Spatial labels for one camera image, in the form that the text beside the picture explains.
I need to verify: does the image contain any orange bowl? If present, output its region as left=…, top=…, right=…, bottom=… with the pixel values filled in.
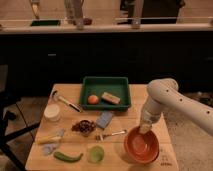
left=124, top=127, right=159, bottom=164

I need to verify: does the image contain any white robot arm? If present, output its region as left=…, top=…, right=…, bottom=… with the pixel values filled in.
left=139, top=78, right=213, bottom=136

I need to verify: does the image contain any silver fork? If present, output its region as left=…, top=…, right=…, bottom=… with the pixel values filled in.
left=95, top=130, right=127, bottom=141

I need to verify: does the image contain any brown sponge block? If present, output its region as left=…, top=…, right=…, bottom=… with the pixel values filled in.
left=101, top=92, right=120, bottom=105

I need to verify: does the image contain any green plastic tray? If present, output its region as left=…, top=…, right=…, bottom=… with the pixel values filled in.
left=79, top=76, right=131, bottom=111

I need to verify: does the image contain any orange fruit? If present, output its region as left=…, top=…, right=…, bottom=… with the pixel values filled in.
left=87, top=95, right=99, bottom=105

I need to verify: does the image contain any bunch of dark grapes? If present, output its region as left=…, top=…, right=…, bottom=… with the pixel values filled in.
left=71, top=120, right=96, bottom=137

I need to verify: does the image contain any green chili pepper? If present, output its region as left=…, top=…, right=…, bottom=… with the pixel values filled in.
left=53, top=151, right=83, bottom=163

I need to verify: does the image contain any white round container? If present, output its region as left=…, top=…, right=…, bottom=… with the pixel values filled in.
left=44, top=104, right=60, bottom=122

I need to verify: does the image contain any crumpled blue cloth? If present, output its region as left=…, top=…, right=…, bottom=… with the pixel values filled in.
left=42, top=143, right=59, bottom=156

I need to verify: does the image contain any black chair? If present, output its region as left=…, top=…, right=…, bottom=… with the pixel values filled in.
left=0, top=64, right=41, bottom=171

